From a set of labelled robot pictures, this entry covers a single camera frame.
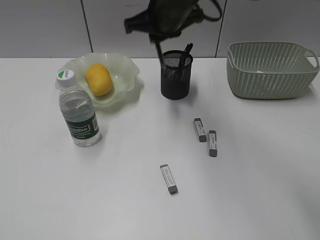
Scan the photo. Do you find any black mesh pen holder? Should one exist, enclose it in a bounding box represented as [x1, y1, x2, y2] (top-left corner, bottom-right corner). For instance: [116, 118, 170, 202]
[160, 50, 193, 100]

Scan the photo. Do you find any green woven plastic basket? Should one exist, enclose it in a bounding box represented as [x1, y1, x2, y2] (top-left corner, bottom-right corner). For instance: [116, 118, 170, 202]
[226, 41, 320, 100]

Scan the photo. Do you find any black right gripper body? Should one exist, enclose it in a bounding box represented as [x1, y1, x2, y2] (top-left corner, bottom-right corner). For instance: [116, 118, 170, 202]
[147, 0, 203, 38]

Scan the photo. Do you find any grey white eraser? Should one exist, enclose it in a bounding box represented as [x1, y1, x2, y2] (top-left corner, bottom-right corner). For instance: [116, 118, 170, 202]
[193, 118, 207, 143]
[208, 130, 218, 157]
[160, 164, 178, 195]

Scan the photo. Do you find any grey white eraser front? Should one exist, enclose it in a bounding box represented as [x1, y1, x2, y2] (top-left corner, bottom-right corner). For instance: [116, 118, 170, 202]
[160, 164, 178, 195]

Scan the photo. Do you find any black marker pen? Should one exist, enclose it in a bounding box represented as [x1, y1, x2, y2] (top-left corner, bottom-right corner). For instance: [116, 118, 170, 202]
[178, 50, 188, 68]
[154, 40, 164, 65]
[185, 43, 193, 56]

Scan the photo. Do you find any yellow mango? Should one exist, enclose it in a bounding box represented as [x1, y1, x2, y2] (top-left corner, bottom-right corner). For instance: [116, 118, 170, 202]
[84, 63, 113, 97]

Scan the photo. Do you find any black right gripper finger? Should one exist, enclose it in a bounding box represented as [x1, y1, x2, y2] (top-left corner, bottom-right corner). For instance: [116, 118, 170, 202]
[124, 12, 150, 34]
[149, 33, 172, 44]

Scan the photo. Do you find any pale green wavy plate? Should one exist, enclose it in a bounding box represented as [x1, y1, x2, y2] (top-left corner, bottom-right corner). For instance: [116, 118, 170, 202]
[58, 52, 140, 108]

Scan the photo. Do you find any clear water bottle green label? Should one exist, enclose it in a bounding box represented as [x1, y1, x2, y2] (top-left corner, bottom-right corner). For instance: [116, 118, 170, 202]
[55, 69, 102, 147]

